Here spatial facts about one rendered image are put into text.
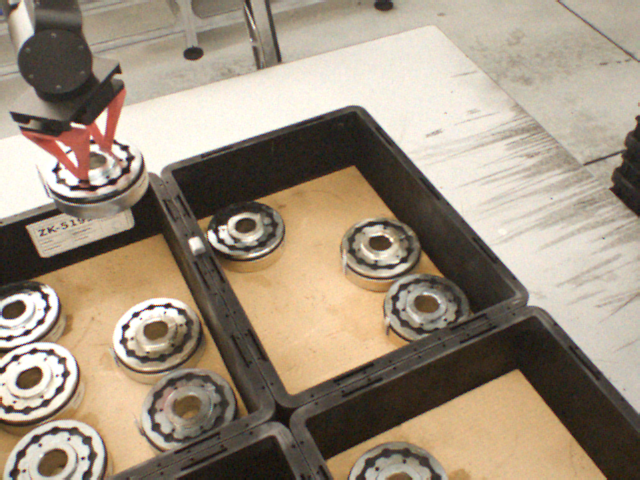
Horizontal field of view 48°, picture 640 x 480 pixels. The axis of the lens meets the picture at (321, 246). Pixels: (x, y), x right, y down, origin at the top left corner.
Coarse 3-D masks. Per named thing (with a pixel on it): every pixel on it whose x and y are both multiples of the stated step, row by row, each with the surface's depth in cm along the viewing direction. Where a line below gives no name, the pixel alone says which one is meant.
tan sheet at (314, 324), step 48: (288, 192) 103; (336, 192) 103; (288, 240) 97; (336, 240) 96; (240, 288) 91; (288, 288) 91; (336, 288) 91; (288, 336) 86; (336, 336) 86; (384, 336) 86; (288, 384) 81
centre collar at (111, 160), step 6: (96, 150) 77; (102, 150) 77; (108, 150) 76; (90, 156) 77; (102, 156) 77; (108, 156) 76; (114, 156) 76; (108, 162) 75; (114, 162) 75; (102, 168) 75; (108, 168) 75; (90, 174) 74; (96, 174) 74; (102, 174) 74
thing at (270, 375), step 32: (288, 128) 97; (192, 160) 93; (192, 224) 85; (480, 256) 81; (224, 288) 78; (512, 288) 77; (480, 320) 75; (256, 352) 73; (416, 352) 72; (320, 384) 70; (288, 416) 70
